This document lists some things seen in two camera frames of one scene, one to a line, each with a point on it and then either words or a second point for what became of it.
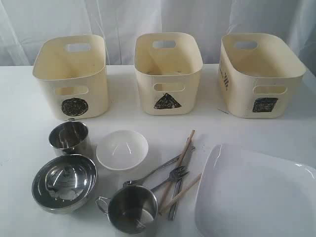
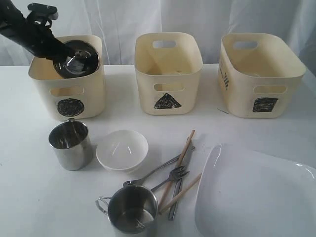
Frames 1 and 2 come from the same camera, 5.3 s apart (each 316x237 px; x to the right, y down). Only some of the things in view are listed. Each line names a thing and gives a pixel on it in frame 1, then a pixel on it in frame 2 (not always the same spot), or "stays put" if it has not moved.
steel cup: x=130 y=209 stays put
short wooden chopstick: x=190 y=184 stays put
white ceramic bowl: x=121 y=149 stays put
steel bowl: x=63 y=182 → x=83 y=62
